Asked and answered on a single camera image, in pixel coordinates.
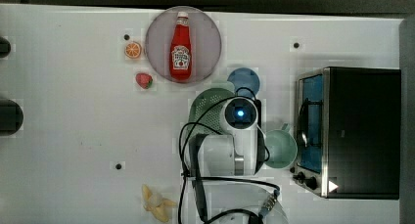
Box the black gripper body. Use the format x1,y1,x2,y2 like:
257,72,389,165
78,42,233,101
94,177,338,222
254,99,262,128

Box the grey round plate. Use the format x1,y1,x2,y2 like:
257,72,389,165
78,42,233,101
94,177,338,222
145,6,222,83

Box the green mug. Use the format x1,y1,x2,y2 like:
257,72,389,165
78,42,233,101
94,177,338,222
265,123,298,169

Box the orange slice toy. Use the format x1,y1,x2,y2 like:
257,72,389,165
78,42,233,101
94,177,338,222
124,42,142,59

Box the strawberry toy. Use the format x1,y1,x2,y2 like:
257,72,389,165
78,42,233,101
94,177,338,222
135,72,153,89

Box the black cylinder base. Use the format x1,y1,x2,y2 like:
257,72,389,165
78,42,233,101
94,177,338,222
0,99,23,136

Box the blue bowl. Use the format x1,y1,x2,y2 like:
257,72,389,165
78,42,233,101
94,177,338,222
227,67,260,97

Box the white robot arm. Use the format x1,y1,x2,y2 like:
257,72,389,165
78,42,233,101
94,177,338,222
179,96,285,224

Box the green strainer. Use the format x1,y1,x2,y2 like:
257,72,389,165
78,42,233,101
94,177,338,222
186,81,235,136

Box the black toaster oven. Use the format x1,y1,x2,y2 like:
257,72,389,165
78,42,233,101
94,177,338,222
291,67,401,200

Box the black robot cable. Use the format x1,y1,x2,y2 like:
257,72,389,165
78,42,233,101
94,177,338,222
177,86,282,224

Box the red ketchup bottle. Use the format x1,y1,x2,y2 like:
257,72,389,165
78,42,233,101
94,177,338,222
169,12,192,81

